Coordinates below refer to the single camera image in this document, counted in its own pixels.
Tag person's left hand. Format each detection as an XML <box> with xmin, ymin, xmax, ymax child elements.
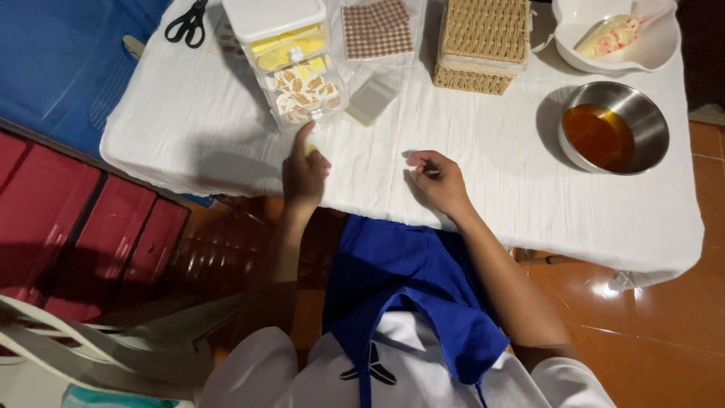
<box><xmin>282</xmin><ymin>120</ymin><xmax>333</xmax><ymax>212</ymax></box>

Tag person's right hand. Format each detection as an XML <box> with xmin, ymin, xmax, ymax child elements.
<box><xmin>408</xmin><ymin>150</ymin><xmax>475</xmax><ymax>219</ymax></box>

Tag white tablecloth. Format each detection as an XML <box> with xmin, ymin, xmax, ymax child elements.
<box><xmin>100</xmin><ymin>0</ymin><xmax>705</xmax><ymax>290</ymax></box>

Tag stack of clear plastic bags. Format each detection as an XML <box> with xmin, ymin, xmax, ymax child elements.
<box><xmin>344</xmin><ymin>76</ymin><xmax>400</xmax><ymax>127</ymax></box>

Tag blue apron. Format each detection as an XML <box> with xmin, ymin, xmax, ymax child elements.
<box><xmin>322</xmin><ymin>214</ymin><xmax>511</xmax><ymax>408</ymax></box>

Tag woven wicker basket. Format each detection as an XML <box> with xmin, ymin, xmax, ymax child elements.
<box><xmin>432</xmin><ymin>0</ymin><xmax>531</xmax><ymax>96</ymax></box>

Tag brown checkered bag pack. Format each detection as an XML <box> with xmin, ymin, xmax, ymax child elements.
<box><xmin>341</xmin><ymin>0</ymin><xmax>415</xmax><ymax>61</ymax></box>

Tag clear plastic drawer organizer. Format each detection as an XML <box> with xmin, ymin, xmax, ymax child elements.
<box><xmin>221</xmin><ymin>0</ymin><xmax>349</xmax><ymax>132</ymax></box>

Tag amber liquid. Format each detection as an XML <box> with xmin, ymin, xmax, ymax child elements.
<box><xmin>563</xmin><ymin>104</ymin><xmax>636</xmax><ymax>171</ymax></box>

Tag stainless steel bowl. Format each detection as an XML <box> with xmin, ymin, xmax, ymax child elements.
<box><xmin>558</xmin><ymin>81</ymin><xmax>671</xmax><ymax>175</ymax></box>

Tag white shirt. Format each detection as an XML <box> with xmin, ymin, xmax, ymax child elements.
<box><xmin>198</xmin><ymin>311</ymin><xmax>617</xmax><ymax>408</ymax></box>

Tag cream printed packet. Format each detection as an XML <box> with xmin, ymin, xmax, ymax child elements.
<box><xmin>577</xmin><ymin>15</ymin><xmax>642</xmax><ymax>60</ymax></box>

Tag white scalloped bowl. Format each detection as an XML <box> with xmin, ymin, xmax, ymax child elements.
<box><xmin>552</xmin><ymin>0</ymin><xmax>680</xmax><ymax>74</ymax></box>

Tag black scissors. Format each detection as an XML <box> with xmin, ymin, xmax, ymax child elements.
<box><xmin>164</xmin><ymin>0</ymin><xmax>209</xmax><ymax>49</ymax></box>

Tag blue plastic tarp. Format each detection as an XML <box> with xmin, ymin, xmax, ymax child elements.
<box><xmin>0</xmin><ymin>0</ymin><xmax>216</xmax><ymax>207</ymax></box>

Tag white plastic chair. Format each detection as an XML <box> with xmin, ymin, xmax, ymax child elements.
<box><xmin>0</xmin><ymin>294</ymin><xmax>244</xmax><ymax>408</ymax></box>

